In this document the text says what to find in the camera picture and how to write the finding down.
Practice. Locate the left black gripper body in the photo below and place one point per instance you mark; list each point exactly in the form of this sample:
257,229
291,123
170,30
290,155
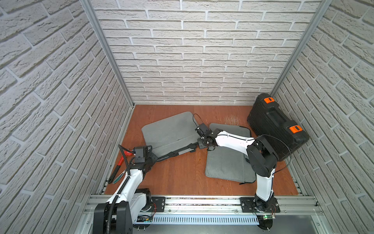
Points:
153,158

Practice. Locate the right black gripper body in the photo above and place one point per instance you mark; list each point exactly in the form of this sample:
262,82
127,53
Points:
202,143

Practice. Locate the grey zippered laptop bag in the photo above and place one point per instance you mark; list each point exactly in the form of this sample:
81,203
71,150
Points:
172,136

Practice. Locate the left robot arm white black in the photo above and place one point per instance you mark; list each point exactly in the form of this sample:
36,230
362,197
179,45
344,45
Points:
126,203

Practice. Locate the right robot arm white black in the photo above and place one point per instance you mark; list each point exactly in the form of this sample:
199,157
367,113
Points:
260,155

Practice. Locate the grey laptop sleeve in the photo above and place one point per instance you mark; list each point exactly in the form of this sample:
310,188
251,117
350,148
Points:
228,164

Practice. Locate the black plastic tool case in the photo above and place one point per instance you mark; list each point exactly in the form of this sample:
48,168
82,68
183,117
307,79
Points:
267,119

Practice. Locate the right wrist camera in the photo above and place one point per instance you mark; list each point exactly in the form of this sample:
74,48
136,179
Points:
203,131

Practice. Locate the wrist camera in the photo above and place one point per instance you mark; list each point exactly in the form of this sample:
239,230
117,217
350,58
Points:
203,131
142,154

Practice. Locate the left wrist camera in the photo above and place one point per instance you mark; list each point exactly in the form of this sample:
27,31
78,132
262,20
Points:
142,154

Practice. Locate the red handled pliers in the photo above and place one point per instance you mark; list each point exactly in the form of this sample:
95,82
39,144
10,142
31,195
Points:
124,154

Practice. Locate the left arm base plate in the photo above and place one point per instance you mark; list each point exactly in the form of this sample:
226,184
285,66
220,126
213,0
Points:
155,204

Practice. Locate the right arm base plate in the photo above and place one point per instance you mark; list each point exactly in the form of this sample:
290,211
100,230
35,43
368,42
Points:
256,205

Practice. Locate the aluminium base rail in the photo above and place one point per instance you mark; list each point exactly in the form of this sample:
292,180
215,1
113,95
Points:
230,205

